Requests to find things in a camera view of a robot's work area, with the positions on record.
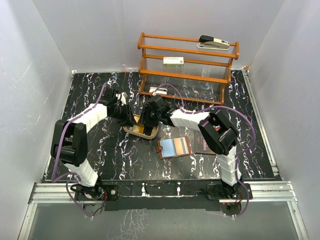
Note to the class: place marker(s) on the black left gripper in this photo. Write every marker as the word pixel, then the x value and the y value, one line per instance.
pixel 128 119

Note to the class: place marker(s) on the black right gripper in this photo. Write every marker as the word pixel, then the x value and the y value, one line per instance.
pixel 144 120

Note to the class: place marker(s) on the beige oval card tray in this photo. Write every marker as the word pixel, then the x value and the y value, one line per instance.
pixel 149 133

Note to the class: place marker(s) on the brown leather card holder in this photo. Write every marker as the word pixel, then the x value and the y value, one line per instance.
pixel 166 148

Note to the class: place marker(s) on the gold credit card black stripe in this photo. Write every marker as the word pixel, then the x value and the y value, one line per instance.
pixel 181 146

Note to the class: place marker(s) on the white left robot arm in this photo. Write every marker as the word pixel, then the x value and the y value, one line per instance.
pixel 70 142

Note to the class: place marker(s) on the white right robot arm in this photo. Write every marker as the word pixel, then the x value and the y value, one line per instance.
pixel 218 132

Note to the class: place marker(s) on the small white box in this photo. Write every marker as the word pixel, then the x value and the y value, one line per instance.
pixel 160 90

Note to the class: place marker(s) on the white staples box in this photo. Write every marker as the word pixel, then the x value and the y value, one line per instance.
pixel 173 62

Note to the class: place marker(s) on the orange wooden shelf rack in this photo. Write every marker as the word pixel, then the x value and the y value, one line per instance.
pixel 204 77

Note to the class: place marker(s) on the dark book three days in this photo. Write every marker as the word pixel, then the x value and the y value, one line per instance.
pixel 200 144

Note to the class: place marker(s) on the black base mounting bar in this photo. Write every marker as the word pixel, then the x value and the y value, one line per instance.
pixel 210 195

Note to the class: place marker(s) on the black and beige stapler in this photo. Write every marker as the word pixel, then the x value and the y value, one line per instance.
pixel 212 43

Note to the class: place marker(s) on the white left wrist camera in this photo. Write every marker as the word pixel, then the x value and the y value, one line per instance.
pixel 122 98

